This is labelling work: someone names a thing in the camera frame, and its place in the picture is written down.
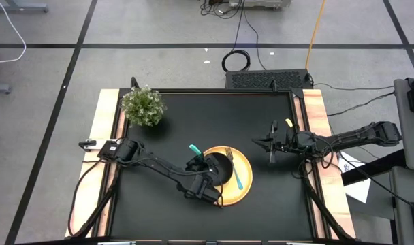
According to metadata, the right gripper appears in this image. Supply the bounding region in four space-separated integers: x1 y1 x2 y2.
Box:
253 120 298 164

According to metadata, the teal handled spoon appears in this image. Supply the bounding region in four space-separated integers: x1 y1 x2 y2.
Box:
189 144 204 159

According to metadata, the dark grey ribbed bowl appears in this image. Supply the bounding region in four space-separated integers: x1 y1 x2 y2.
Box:
206 152 234 187

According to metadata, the teal handled fork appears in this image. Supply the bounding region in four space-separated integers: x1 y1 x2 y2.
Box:
225 146 244 191

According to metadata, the yellow round plate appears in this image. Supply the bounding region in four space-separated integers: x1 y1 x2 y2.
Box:
202 145 254 207

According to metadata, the black computer tower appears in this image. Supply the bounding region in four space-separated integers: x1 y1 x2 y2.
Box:
225 69 313 91

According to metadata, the green plant in black pot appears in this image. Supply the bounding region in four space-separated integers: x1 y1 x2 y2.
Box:
120 84 167 129

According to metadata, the white paper sheet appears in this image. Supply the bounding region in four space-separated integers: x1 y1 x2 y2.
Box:
338 151 372 204

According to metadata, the black desk leg bar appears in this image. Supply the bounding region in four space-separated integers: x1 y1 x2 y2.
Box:
341 149 407 186

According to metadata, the white floor device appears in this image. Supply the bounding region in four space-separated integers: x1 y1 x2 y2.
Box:
229 0 292 10

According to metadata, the grey desk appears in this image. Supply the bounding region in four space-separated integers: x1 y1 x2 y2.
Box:
390 166 414 245
394 77 414 173

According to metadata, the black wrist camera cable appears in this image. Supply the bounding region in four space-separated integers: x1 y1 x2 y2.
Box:
291 131 336 169

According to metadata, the black coiled cable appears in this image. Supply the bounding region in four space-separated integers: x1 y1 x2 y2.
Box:
221 0 251 73

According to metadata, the black floor cable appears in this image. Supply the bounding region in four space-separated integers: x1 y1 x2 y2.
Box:
312 82 396 93
325 91 396 118

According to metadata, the thin black cable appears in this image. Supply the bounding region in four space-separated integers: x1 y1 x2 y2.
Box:
242 8 268 71

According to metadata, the thick yellow hanging cable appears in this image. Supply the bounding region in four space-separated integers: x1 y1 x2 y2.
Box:
304 0 327 71

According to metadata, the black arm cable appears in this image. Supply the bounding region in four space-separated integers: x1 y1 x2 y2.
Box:
67 158 108 238

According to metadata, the white floor cable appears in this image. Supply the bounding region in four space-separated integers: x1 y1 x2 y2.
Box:
0 0 27 64

